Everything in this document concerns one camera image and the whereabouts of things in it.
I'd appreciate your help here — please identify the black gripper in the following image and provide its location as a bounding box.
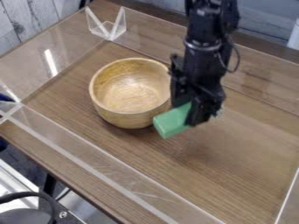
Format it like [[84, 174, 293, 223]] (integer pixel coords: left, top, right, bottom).
[[170, 39, 233, 127]]

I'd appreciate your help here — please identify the green rectangular block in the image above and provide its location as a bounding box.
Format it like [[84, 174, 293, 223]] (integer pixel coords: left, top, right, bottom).
[[154, 103, 193, 139]]

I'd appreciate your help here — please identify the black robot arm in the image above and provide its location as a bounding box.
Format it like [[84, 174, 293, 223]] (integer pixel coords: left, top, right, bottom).
[[170, 0, 241, 126]]

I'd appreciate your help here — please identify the light brown wooden bowl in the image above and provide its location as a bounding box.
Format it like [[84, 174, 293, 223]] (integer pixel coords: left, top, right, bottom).
[[88, 57, 171, 129]]

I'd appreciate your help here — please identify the black metal table leg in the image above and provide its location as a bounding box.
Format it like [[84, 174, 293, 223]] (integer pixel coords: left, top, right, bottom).
[[43, 174, 58, 196]]

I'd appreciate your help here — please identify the clear acrylic back wall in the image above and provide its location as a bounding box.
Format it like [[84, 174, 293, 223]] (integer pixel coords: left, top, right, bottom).
[[115, 7, 299, 116]]

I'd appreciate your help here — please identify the clear acrylic wall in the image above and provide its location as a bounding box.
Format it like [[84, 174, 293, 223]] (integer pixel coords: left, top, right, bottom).
[[0, 84, 225, 224], [115, 7, 299, 116]]

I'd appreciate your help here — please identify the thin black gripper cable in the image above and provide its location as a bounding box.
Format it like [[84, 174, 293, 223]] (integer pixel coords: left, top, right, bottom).
[[218, 34, 242, 74]]

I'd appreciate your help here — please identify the clear acrylic corner bracket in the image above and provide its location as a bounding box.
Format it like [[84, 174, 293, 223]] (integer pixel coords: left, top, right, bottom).
[[84, 7, 127, 41]]

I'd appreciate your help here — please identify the clear acrylic front wall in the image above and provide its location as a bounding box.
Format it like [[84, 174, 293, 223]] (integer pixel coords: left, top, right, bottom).
[[0, 84, 225, 224]]

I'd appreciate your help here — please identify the black cable lower left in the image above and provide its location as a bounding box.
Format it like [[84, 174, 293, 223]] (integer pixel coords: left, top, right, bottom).
[[0, 191, 59, 224]]

